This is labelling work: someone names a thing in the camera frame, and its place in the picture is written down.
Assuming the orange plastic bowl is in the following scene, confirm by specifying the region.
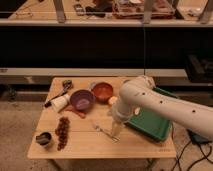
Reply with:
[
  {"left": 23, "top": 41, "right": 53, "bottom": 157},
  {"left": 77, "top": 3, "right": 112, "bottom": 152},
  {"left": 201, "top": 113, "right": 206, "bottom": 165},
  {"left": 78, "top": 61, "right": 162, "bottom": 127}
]
[{"left": 92, "top": 82, "right": 113, "bottom": 102}]

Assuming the black box on floor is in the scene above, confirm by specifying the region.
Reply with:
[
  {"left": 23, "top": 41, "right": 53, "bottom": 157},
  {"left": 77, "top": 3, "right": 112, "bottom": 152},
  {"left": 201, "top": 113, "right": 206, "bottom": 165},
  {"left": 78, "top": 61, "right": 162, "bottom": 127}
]
[{"left": 188, "top": 130, "right": 210, "bottom": 144}]

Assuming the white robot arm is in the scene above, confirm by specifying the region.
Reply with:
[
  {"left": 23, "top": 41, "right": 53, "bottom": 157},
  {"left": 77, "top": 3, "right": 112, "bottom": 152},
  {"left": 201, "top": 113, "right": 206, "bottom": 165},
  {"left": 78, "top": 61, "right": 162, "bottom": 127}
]
[{"left": 110, "top": 75, "right": 213, "bottom": 140}]

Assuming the green plastic tray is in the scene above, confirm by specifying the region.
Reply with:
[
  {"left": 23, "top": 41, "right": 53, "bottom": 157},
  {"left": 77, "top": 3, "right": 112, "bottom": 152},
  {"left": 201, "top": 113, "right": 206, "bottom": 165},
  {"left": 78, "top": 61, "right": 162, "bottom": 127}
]
[{"left": 124, "top": 85, "right": 178, "bottom": 143}]

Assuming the orange round fruit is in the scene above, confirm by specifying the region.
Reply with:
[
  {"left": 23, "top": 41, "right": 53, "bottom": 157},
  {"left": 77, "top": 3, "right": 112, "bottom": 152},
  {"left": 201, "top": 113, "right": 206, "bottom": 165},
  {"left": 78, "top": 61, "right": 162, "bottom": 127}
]
[{"left": 108, "top": 96, "right": 118, "bottom": 107}]

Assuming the purple plastic bowl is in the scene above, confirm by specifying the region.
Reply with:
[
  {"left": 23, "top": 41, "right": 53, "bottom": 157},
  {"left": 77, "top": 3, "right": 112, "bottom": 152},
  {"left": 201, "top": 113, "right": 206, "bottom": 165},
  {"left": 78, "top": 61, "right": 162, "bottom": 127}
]
[{"left": 70, "top": 89, "right": 95, "bottom": 111}]

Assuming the bunch of red grapes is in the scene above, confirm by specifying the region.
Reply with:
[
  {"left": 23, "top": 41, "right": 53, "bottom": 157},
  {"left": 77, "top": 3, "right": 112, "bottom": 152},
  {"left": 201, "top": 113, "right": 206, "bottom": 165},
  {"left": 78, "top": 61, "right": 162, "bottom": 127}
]
[{"left": 55, "top": 117, "right": 70, "bottom": 151}]

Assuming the wooden table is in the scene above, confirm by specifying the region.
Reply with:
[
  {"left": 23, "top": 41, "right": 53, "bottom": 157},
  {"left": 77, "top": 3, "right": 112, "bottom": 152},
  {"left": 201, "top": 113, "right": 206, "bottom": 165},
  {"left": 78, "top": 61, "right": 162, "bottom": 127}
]
[{"left": 27, "top": 76, "right": 178, "bottom": 160}]

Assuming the silver metal fork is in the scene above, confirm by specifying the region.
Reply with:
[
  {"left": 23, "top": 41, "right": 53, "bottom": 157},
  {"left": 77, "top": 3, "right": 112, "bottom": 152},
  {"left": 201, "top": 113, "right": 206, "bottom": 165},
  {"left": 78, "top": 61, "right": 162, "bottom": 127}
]
[{"left": 93, "top": 124, "right": 119, "bottom": 142}]

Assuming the small dark metal cup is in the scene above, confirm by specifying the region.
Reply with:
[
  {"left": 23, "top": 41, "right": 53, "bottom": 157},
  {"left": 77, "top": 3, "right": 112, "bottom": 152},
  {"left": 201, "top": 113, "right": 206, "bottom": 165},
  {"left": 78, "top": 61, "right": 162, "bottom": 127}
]
[{"left": 36, "top": 132, "right": 52, "bottom": 146}]

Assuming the white plastic cup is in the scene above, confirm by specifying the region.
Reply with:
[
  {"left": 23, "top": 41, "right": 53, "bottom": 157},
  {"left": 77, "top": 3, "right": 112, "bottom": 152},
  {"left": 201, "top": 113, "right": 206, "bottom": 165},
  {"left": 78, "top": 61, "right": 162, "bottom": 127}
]
[{"left": 51, "top": 94, "right": 70, "bottom": 112}]

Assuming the black handled kitchen tool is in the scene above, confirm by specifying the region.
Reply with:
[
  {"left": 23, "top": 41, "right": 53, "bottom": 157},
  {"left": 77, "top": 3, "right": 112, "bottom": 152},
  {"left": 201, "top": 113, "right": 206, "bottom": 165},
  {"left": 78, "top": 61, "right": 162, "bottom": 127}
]
[{"left": 44, "top": 80, "right": 73, "bottom": 108}]

